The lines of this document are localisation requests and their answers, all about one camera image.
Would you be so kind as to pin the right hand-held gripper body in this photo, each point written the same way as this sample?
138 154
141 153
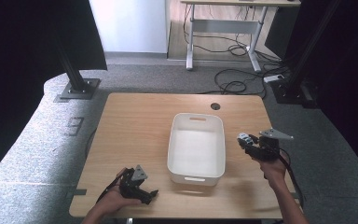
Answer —
268 147

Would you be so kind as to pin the white standing desk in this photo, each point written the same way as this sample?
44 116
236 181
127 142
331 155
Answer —
227 26

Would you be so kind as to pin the person's left hand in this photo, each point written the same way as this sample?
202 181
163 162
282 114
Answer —
115 200

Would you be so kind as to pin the white power strip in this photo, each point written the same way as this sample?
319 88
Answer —
273 78

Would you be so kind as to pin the dark curtain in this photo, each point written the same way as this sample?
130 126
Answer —
351 77
18 62

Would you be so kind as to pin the black metal stand with base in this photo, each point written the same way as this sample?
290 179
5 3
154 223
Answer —
76 82

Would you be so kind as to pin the person's right hand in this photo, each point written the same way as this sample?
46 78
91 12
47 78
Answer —
273 172

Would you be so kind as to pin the white plastic bin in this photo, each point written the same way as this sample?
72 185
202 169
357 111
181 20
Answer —
195 152

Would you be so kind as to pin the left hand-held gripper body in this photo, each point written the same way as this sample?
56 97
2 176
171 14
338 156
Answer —
130 186

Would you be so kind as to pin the white toy car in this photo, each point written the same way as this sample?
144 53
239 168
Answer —
245 139

